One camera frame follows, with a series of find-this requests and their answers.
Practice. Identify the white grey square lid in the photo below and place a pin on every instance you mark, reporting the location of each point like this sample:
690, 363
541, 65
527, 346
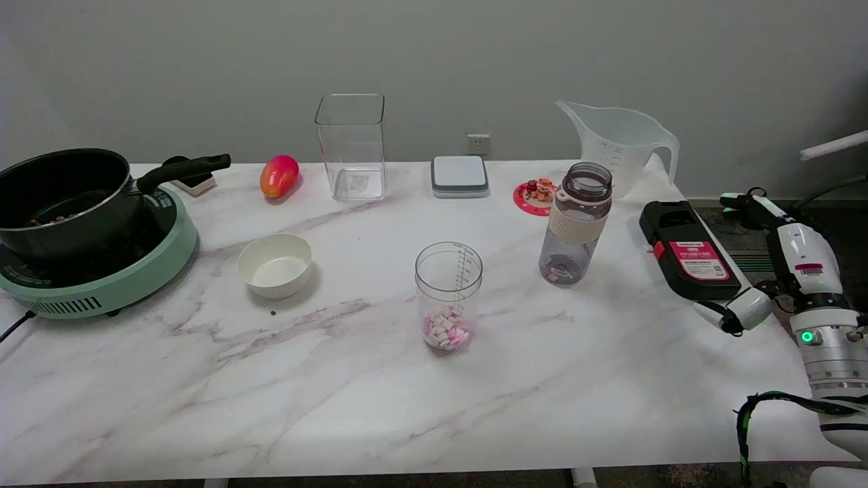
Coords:
460, 175

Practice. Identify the white tube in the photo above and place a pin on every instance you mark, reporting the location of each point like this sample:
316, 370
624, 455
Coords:
833, 146

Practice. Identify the grey transparent water bottle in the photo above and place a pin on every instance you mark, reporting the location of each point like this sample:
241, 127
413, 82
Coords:
576, 224

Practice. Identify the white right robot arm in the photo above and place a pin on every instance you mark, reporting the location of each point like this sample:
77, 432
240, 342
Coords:
838, 379

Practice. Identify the white black small device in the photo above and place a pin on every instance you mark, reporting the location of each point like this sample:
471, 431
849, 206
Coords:
193, 181

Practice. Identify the white ceramic bowl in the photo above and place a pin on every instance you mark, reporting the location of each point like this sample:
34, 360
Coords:
274, 265

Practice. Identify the green induction cooker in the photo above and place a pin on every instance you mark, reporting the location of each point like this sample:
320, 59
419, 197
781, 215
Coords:
122, 271

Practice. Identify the floor vent grille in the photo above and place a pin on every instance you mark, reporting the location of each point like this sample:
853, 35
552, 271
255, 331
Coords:
746, 261

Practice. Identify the red coaster with toy figures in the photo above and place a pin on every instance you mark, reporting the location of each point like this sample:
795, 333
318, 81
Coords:
535, 196

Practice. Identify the red yellow mango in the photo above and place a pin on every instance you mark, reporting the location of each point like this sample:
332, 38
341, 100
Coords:
279, 175

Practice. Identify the transparent cup with candy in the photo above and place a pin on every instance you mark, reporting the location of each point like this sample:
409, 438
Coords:
447, 296

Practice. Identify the black box with pink label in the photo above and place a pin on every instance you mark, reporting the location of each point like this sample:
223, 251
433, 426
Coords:
686, 251

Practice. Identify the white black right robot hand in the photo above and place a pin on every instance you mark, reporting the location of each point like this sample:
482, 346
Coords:
798, 252

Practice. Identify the translucent measuring jug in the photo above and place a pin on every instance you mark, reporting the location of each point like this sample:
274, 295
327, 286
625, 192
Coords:
620, 149

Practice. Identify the white wall socket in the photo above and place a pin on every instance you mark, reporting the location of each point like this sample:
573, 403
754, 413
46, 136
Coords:
478, 144

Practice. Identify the clear square plastic container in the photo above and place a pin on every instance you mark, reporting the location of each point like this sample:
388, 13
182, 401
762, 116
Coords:
352, 146

